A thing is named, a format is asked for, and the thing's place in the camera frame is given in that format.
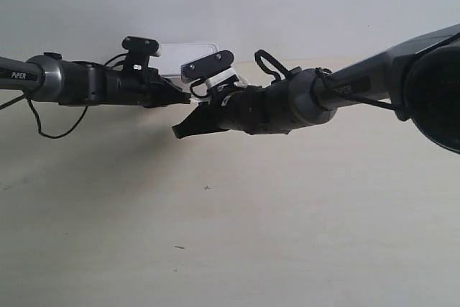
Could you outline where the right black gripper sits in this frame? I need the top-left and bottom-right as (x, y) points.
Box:
(172, 86), (288, 139)

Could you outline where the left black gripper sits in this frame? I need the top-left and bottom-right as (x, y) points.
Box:
(103, 68), (191, 108)

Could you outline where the white lidded plastic container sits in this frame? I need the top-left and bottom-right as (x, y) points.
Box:
(149, 43), (219, 77)

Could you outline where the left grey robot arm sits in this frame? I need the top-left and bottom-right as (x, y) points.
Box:
(1, 52), (190, 109)

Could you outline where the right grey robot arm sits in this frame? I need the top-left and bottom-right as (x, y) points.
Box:
(173, 25), (459, 153)

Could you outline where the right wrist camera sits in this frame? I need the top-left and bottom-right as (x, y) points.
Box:
(180, 50), (236, 90)

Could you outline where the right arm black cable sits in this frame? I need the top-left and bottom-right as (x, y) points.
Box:
(254, 50), (407, 114)

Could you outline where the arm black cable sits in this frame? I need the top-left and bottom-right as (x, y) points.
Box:
(254, 50), (407, 114)
(0, 53), (127, 139)

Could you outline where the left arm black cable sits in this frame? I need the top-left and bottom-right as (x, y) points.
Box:
(0, 53), (127, 139)

